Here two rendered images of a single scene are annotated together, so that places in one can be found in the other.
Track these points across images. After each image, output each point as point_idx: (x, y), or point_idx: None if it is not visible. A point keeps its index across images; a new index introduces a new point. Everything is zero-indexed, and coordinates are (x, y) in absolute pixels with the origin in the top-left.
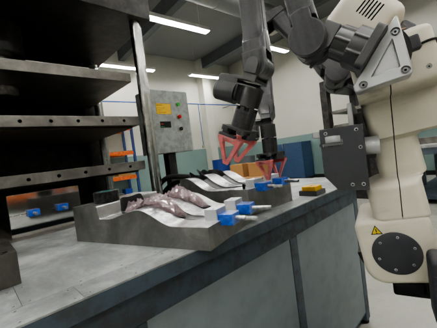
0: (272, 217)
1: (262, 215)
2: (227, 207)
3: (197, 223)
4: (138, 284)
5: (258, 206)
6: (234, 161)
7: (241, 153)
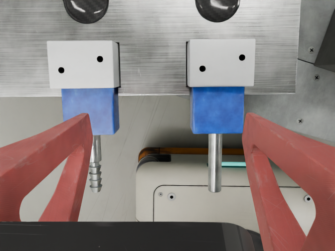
0: (310, 135)
1: (331, 96)
2: (187, 56)
3: (24, 39)
4: None
5: (210, 154)
6: (246, 113)
7: (256, 185)
